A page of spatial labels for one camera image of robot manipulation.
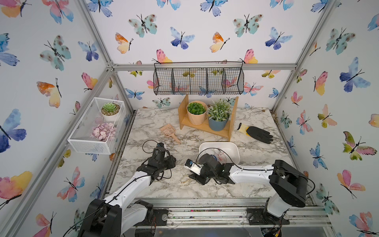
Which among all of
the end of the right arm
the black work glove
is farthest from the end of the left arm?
the black work glove

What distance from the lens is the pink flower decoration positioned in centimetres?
63

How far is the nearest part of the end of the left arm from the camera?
0.62 metres

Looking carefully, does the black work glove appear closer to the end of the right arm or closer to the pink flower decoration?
the end of the right arm

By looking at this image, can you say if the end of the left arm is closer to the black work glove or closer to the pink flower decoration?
the pink flower decoration

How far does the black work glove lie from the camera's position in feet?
3.40

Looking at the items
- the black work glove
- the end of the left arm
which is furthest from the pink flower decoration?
the black work glove

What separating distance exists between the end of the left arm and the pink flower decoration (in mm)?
185

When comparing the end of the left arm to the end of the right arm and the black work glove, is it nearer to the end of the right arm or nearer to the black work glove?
the end of the right arm

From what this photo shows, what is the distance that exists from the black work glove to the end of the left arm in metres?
0.59
